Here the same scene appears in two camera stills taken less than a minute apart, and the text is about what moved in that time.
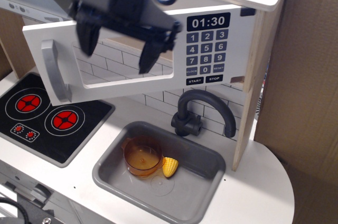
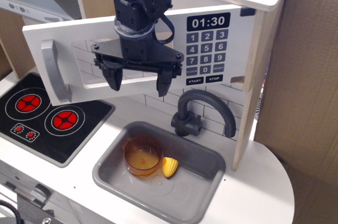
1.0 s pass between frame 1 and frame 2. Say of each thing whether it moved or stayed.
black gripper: moved
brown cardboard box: stayed
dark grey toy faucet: stayed
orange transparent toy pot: stayed
